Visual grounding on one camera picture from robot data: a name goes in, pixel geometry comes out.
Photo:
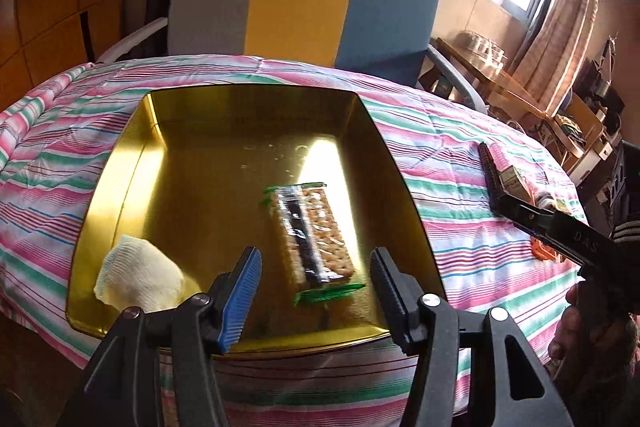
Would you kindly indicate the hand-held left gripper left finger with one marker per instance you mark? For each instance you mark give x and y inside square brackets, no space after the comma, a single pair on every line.
[241,294]

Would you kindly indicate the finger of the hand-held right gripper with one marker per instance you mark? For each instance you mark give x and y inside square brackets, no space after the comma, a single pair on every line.
[492,177]

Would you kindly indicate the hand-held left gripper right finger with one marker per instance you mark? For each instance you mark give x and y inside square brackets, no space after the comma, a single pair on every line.
[389,299]

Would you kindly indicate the small cream green box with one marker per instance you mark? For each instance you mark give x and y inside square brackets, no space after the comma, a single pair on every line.
[515,179]

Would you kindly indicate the cracker packet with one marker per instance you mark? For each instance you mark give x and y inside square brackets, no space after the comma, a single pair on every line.
[325,227]

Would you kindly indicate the gold metal tray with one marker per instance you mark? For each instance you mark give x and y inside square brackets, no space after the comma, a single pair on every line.
[210,167]

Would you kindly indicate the person's right forearm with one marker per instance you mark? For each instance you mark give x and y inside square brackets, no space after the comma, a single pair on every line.
[627,232]

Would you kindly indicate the person's right hand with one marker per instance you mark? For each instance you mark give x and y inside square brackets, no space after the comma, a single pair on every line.
[595,367]

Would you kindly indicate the striped blanket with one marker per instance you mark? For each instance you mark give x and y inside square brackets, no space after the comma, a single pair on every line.
[450,142]

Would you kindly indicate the black crate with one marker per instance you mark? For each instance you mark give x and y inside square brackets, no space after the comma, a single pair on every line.
[627,177]

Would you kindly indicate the wooden side table with jars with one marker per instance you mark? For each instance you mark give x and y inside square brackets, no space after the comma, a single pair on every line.
[495,79]

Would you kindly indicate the cardboard box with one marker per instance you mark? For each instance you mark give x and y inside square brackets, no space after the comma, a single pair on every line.
[587,124]

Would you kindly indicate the row of glass jars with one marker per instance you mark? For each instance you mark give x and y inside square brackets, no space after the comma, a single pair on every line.
[484,47]

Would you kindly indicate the beige checked curtain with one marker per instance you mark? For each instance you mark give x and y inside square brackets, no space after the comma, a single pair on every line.
[560,22]

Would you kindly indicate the wooden cabinet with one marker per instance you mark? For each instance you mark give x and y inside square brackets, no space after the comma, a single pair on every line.
[50,7]

